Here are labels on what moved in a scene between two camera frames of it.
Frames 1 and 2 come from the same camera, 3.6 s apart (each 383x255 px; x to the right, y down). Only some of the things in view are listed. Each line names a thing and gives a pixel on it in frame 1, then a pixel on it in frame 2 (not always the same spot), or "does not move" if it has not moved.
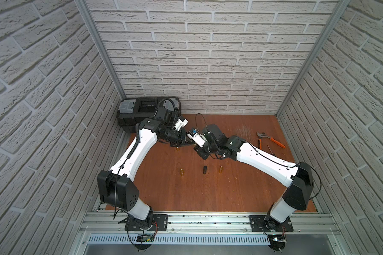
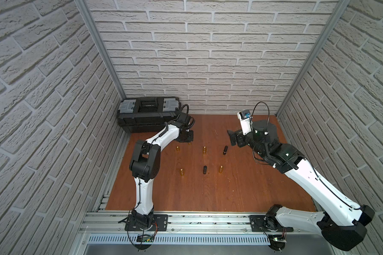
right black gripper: (199, 150) to (238, 135)
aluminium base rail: (211, 223) does not move
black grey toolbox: (131, 110) does not move
